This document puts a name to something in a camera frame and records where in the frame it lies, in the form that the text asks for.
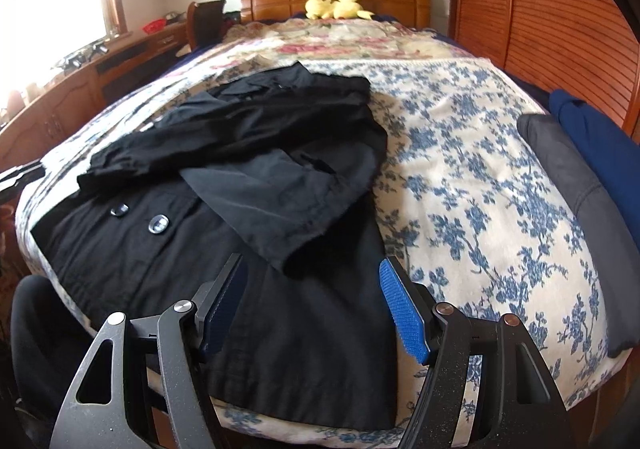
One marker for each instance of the dark wooden chair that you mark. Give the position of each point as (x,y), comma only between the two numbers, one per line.
(205,24)

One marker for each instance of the wooden slatted wardrobe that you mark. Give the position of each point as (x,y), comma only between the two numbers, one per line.
(550,14)

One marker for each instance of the folded grey garment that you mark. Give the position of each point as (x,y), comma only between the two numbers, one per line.
(580,189)

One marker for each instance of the wooden desk cabinet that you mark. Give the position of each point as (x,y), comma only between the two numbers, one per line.
(65,99)

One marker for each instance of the red bowl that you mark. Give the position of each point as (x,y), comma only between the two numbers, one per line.
(154,27)

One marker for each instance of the blue floral blanket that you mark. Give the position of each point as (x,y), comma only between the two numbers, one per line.
(475,179)

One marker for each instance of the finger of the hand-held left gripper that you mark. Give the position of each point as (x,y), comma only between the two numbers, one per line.
(22,181)
(20,170)

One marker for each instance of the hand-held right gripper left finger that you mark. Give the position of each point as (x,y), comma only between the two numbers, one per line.
(225,309)

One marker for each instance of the black metal device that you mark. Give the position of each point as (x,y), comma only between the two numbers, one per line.
(82,55)

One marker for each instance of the dark pants leg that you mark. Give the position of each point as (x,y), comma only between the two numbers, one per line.
(45,329)

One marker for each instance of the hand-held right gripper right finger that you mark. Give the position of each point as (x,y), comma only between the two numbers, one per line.
(405,314)

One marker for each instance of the pink floral blanket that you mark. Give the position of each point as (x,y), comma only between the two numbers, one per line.
(350,44)

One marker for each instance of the folded blue garment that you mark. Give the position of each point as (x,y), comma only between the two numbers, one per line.
(600,144)

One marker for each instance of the black double-breasted coat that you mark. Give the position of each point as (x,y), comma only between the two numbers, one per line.
(150,259)

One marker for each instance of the yellow plush toy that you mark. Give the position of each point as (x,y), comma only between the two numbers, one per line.
(337,4)

